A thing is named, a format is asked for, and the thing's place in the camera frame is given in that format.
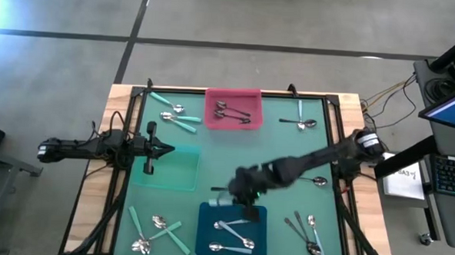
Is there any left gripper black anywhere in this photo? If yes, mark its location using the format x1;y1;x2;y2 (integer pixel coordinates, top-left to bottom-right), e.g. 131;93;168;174
131;120;177;177

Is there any green table mat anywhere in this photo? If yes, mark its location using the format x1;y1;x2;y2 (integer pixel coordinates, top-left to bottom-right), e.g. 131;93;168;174
113;88;354;255

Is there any black aluminium table frame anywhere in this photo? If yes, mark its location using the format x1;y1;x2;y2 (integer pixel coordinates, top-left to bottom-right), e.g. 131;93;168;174
58;74;401;255

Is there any pink plastic bin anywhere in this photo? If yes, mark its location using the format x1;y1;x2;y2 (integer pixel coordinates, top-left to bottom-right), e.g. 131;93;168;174
203;86;266;132

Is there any grey metal stand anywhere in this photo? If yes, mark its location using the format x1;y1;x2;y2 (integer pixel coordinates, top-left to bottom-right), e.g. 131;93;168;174
0;144;45;251

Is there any blue plastic bin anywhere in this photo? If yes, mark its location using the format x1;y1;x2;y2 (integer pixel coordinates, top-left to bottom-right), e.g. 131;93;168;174
194;200;271;255

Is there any black pole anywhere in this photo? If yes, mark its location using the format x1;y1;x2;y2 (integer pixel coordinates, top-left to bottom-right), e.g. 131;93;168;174
428;25;455;74

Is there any black diagonal beam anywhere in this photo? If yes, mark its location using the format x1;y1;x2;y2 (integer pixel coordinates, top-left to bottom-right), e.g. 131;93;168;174
374;132;439;183

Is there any dark grey desk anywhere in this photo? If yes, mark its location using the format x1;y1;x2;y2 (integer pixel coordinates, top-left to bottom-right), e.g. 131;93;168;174
421;122;455;249

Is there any yellow cable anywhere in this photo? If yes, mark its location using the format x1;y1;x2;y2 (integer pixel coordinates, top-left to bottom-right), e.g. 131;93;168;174
360;71;417;114

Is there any translucent teal plastic bin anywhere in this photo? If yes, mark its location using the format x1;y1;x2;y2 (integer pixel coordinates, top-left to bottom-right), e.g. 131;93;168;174
131;141;204;194

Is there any caster wheel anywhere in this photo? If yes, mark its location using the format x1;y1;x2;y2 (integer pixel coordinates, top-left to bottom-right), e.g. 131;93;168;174
418;232;434;247

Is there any grey equipment cart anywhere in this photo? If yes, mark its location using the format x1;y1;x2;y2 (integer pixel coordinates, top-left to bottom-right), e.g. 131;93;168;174
411;57;455;115

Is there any teal handled spoon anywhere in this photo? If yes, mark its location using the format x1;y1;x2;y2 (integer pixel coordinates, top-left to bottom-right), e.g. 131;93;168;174
150;215;194;255
126;205;150;255
159;111;203;124
139;219;184;255
161;114;199;134
148;91;187;115

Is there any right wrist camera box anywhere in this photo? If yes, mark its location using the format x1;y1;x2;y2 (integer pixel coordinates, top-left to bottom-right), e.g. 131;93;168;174
249;184;267;203

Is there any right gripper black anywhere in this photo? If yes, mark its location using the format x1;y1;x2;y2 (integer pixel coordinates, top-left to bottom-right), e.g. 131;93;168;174
226;162;269;223

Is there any black computer keyboard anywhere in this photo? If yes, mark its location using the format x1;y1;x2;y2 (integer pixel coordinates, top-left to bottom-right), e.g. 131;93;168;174
428;153;455;199

